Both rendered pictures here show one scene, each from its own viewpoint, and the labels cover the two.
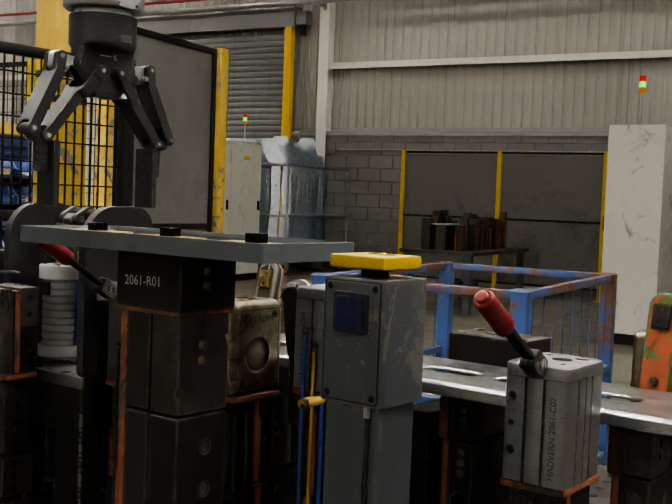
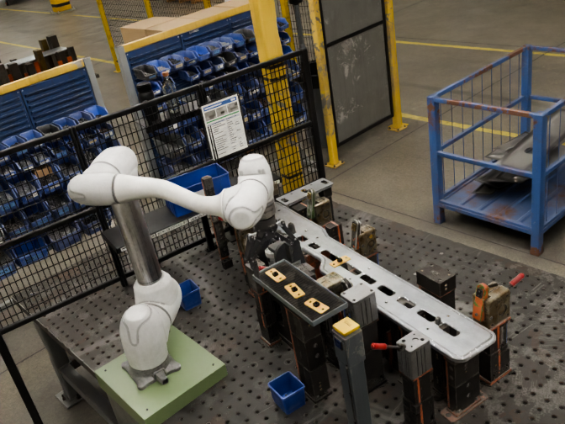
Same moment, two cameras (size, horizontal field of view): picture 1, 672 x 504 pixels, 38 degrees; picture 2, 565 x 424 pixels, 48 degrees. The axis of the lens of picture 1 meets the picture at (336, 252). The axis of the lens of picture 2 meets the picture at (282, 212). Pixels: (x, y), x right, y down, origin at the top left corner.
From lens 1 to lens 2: 1.43 m
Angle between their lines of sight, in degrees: 34
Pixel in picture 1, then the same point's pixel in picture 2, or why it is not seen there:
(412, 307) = (356, 341)
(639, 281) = not seen: outside the picture
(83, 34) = (257, 227)
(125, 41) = (271, 226)
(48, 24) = (261, 45)
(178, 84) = not seen: outside the picture
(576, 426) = (417, 362)
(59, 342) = not seen: hidden behind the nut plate
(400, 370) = (355, 357)
